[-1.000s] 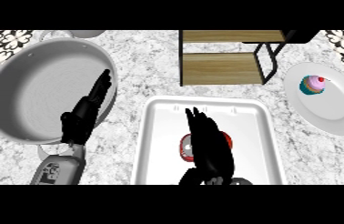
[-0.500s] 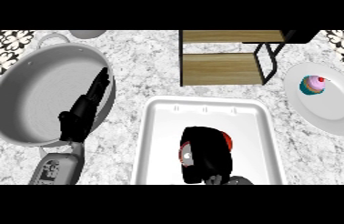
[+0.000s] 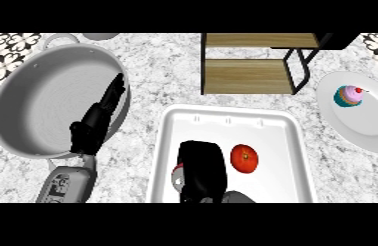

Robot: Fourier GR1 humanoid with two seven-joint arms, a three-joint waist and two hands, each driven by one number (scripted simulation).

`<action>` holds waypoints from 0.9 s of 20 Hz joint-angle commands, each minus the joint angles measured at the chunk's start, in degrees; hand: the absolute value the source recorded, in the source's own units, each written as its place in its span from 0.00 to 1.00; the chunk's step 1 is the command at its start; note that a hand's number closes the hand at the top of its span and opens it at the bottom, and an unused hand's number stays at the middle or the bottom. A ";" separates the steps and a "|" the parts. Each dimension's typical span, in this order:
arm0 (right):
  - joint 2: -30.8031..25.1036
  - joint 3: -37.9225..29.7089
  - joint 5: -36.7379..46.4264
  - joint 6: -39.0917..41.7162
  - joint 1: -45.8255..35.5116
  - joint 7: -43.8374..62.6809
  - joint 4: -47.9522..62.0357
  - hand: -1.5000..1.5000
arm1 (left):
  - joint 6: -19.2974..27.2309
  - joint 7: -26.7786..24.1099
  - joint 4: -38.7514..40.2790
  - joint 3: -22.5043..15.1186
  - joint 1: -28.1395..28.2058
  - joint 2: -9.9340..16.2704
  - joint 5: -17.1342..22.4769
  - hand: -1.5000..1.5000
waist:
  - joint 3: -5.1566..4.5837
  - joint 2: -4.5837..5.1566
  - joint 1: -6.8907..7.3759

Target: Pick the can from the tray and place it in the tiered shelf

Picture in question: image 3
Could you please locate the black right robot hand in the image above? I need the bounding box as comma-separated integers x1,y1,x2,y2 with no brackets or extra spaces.
175,140,228,204

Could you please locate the red and silver can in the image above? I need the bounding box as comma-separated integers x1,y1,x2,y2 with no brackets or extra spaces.
169,162,186,193

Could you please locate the white rectangular tray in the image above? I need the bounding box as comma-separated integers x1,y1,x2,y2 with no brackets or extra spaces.
144,104,317,204

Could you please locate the red tomato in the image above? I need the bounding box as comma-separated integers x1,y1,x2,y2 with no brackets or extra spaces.
228,143,259,174

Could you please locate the white round plate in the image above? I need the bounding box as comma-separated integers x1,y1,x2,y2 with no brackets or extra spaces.
315,71,378,154

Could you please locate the large grey metal pot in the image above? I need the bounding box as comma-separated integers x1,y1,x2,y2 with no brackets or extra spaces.
0,34,132,171

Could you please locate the pink and teal cupcake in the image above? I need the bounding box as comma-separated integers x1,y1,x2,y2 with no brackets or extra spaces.
332,84,366,108

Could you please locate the grey round object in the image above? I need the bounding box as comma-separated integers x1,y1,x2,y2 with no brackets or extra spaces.
81,33,121,42

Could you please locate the black appliance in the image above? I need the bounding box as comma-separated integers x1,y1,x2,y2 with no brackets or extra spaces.
270,33,361,51

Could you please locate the wooden tiered shelf black frame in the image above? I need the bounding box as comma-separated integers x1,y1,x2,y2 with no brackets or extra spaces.
199,33,333,96

